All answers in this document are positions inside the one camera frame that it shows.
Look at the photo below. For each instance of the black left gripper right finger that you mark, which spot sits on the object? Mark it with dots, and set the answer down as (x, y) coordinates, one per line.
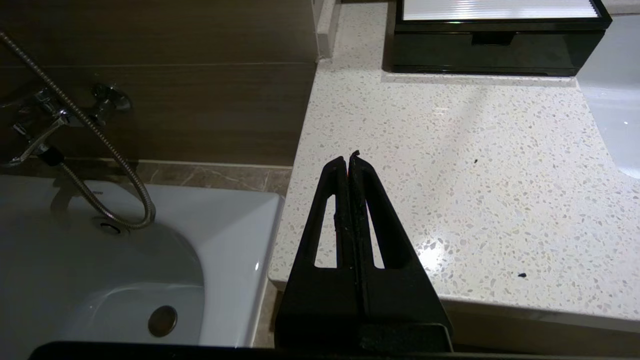
(400, 305)

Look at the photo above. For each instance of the white bathtub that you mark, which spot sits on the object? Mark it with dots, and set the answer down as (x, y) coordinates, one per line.
(225, 240)

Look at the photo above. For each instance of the chrome bathtub faucet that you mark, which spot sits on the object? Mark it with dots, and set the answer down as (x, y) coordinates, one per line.
(50, 115)

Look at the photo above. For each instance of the black amenity box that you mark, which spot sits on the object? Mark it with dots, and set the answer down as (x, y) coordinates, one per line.
(500, 25)

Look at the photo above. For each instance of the white ribbed tray mat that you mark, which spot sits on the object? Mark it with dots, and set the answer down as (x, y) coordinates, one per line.
(500, 9)

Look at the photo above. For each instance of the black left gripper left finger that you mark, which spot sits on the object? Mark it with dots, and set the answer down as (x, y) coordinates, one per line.
(310, 300)

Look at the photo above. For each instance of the white ceramic sink basin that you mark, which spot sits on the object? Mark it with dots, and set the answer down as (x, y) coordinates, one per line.
(615, 100)

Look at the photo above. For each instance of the chrome bathtub drain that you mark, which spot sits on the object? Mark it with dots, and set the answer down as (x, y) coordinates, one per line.
(162, 321)

